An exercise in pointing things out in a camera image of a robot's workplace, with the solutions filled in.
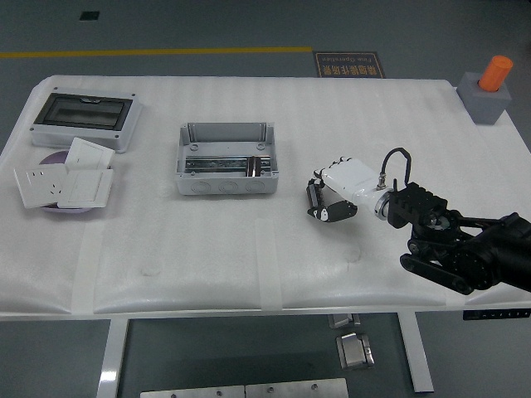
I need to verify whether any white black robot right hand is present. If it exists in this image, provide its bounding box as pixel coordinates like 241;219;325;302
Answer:
306;156;385;224

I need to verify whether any open grey junction box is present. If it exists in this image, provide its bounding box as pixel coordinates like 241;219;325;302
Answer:
174;121;278;197

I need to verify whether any grey box with window lid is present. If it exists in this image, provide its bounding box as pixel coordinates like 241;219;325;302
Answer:
29;86;144;155

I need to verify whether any black floor sign orange text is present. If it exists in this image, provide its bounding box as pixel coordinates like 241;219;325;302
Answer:
312;51;387;80

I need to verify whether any grey block holder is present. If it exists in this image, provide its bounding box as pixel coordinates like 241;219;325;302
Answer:
455;71;513;125

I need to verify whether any white foam mat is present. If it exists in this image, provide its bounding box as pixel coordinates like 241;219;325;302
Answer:
0;75;531;315

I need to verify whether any metal block with hinge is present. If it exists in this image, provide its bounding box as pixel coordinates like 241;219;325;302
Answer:
335;332;376;371

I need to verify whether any orange cylinder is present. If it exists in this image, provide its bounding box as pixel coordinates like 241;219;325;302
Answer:
477;55;514;94

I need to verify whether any white table leg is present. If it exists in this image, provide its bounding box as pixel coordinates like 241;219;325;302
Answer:
95;318;130;398
397;312;435;394

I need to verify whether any black table control panel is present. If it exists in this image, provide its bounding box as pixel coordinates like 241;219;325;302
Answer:
462;308;530;322

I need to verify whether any yellow floor tape line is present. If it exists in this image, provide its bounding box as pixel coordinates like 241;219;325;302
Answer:
0;46;314;60

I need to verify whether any purple plate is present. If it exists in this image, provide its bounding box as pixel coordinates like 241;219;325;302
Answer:
38;150;113;215

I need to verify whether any metal mounting rail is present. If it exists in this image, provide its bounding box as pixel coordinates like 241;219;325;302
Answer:
184;155;273;175

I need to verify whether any small metal bracket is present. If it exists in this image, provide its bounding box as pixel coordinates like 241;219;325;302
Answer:
328;313;362;330

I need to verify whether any grey metal base plate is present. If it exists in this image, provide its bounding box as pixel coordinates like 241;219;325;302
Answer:
245;377;350;398
139;386;246;398

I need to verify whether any white wall switch panel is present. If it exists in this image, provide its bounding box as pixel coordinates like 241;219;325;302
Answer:
66;137;115;171
56;168;114;209

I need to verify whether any white wall socket panel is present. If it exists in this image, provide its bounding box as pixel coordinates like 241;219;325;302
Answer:
13;165;70;209

